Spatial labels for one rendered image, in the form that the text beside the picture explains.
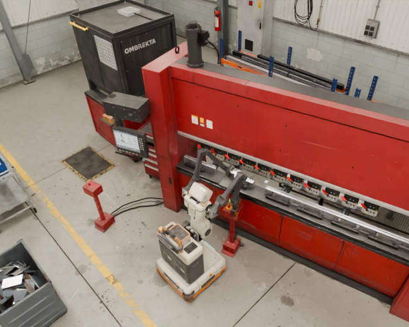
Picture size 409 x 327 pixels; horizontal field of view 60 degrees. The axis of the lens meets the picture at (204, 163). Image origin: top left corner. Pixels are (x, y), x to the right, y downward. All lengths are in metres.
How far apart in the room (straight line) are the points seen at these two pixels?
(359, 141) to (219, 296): 2.44
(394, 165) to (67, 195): 4.70
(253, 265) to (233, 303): 0.60
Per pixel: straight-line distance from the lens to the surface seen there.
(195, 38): 3.92
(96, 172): 6.38
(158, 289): 4.70
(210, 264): 4.49
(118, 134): 4.48
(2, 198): 6.08
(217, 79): 3.82
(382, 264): 4.41
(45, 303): 4.49
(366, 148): 3.58
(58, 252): 5.43
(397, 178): 3.71
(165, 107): 4.25
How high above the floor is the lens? 4.03
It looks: 40 degrees down
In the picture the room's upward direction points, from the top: 3 degrees counter-clockwise
